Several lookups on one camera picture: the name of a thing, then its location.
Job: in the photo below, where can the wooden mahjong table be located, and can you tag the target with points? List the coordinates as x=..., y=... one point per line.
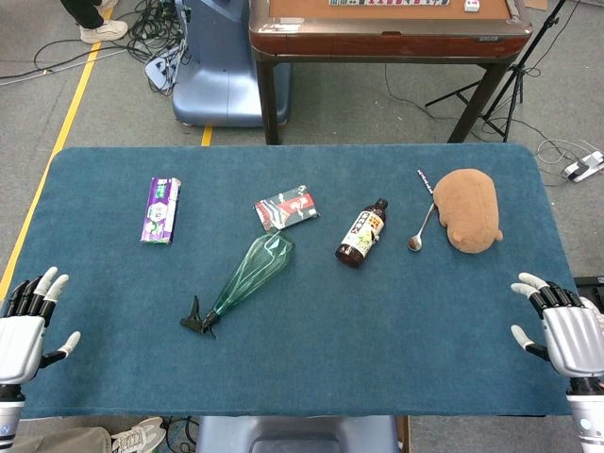
x=387, y=40

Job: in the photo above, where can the single mahjong tile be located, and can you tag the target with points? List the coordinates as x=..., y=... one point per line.
x=472, y=5

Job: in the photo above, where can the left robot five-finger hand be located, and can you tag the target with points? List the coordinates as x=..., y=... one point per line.
x=19, y=340

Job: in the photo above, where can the black tripod stand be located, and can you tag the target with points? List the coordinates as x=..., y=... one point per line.
x=516, y=75

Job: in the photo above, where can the khaki trouser leg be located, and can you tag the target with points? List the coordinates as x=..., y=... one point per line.
x=61, y=441

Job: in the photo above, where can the blue felt table mat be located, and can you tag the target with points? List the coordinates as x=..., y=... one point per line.
x=330, y=330

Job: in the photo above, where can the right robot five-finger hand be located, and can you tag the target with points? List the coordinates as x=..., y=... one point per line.
x=573, y=335

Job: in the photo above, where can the metal spoon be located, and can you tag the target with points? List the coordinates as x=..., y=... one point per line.
x=414, y=243

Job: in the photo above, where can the black box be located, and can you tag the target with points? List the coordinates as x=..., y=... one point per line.
x=590, y=283

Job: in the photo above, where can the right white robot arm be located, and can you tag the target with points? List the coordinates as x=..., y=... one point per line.
x=587, y=420

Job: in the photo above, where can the purple toothpaste box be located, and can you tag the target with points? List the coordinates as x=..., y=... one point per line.
x=160, y=212

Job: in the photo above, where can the white grey sneaker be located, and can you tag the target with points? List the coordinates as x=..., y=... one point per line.
x=139, y=436

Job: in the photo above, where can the white power strip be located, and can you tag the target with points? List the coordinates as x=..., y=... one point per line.
x=158, y=68
x=582, y=167

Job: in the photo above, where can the green transparent spray bottle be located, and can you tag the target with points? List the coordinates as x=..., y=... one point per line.
x=255, y=269

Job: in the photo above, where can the blue grey robot chassis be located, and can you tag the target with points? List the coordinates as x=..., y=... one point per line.
x=297, y=434

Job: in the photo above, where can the brown plush toy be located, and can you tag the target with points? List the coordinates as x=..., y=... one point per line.
x=467, y=210

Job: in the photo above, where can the red black snack packet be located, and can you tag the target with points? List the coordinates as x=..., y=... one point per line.
x=288, y=207

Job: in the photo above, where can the brown tea bottle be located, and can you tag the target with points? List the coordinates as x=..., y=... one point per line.
x=361, y=236

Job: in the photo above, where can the black trouser leg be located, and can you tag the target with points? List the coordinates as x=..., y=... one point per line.
x=82, y=11

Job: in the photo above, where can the thin striped stick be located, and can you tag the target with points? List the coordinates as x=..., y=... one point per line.
x=425, y=181

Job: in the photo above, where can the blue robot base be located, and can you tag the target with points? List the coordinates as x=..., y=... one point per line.
x=217, y=71

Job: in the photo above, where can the row of mahjong tiles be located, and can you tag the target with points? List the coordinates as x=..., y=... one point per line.
x=387, y=2

